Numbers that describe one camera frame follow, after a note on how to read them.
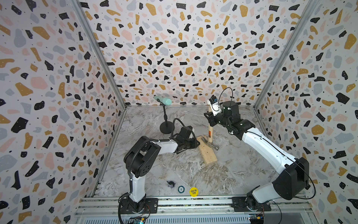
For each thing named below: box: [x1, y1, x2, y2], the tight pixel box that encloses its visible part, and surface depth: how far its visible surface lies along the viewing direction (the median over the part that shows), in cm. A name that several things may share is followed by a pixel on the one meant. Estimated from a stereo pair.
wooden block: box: [196, 135, 218, 166], surface depth 92 cm
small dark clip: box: [166, 180, 176, 189], surface depth 79 cm
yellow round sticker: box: [189, 187, 200, 198], surface depth 80 cm
